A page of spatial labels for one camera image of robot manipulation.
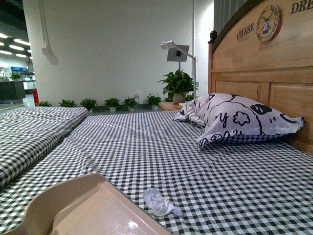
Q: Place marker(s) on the white tissue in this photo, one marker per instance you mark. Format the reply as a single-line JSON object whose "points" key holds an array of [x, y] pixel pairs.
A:
{"points": [[160, 205]]}

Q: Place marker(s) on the beige plastic dustpan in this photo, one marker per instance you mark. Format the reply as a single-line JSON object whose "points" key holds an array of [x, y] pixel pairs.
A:
{"points": [[87, 205]]}

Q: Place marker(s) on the far wooden nightstand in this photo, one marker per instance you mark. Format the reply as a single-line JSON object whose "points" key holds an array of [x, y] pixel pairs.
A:
{"points": [[169, 106]]}

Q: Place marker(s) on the small potted plant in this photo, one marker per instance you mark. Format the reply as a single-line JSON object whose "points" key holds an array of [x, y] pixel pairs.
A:
{"points": [[153, 101], [112, 104], [44, 104], [89, 104], [130, 103], [67, 103]]}

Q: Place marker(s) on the large potted green plant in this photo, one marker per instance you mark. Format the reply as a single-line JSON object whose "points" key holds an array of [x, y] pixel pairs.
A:
{"points": [[178, 84]]}

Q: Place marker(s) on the white tablet floor stand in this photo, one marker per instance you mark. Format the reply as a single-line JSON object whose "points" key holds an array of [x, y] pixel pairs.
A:
{"points": [[180, 52]]}

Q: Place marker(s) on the white cartoon print pillow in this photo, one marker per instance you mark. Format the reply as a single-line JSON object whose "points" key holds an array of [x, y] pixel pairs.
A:
{"points": [[232, 119]]}

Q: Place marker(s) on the red fire extinguisher box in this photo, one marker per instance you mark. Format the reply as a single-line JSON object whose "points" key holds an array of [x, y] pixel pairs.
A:
{"points": [[35, 96]]}

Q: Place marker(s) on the black white checkered bedsheet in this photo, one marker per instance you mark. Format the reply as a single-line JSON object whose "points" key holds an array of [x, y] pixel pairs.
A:
{"points": [[263, 188]]}

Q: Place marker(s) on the wooden headboard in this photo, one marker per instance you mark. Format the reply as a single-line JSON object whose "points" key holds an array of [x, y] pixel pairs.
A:
{"points": [[265, 53]]}

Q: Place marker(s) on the folded checkered quilt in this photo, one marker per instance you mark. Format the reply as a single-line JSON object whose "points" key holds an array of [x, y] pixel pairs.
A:
{"points": [[27, 133]]}

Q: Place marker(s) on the dark counter with plant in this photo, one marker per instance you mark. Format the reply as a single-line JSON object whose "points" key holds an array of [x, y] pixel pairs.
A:
{"points": [[12, 91]]}

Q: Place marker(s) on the white wall socket box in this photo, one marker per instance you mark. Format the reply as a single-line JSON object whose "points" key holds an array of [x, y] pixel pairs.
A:
{"points": [[45, 51]]}

